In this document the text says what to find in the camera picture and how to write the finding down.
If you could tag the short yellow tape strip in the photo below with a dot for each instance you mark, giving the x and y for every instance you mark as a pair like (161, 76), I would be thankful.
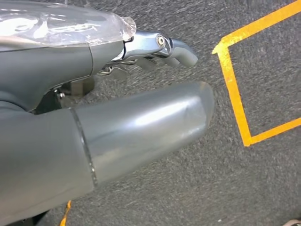
(64, 214)

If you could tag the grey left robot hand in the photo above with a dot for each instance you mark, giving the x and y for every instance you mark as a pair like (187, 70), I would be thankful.
(118, 131)

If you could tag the yellow floor tape mark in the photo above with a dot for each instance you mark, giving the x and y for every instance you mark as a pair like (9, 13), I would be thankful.
(234, 99)

